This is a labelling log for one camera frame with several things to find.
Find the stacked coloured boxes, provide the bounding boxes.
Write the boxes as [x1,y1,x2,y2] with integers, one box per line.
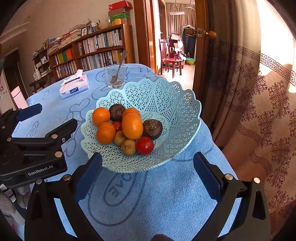
[108,1,133,26]

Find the red tomato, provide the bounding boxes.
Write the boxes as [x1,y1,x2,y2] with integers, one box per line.
[112,121,122,132]
[136,137,154,155]

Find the white tissue pack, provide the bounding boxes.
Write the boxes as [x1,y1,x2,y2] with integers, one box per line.
[59,69,89,99]

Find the clear glass cup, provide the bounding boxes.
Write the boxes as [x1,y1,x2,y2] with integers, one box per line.
[104,64,126,88]

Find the pink thermos bottle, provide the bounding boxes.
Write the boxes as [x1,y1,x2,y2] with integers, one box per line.
[11,86,28,109]

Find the red wooden chair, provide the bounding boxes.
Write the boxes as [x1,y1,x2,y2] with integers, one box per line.
[159,39,182,78]

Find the light blue lattice fruit basket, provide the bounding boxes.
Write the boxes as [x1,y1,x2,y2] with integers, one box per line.
[81,78,202,173]

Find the wooden door with knob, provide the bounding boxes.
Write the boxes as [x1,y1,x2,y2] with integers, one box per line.
[193,0,216,101]

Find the metal spoon in glass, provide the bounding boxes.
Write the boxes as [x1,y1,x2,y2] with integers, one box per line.
[110,50,128,84]

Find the patterned beige curtain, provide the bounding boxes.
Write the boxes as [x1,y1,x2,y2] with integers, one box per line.
[202,1,295,237]

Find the dark passion fruit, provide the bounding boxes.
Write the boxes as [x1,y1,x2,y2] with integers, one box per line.
[109,104,125,121]
[142,119,163,140]

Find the grey gloved left hand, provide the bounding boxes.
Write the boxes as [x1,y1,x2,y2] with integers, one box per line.
[1,183,31,218]

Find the wooden bookshelf with books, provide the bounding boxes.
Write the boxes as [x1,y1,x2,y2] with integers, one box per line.
[33,24,135,81]

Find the large orange front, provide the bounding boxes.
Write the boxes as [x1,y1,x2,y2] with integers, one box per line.
[121,113,144,140]

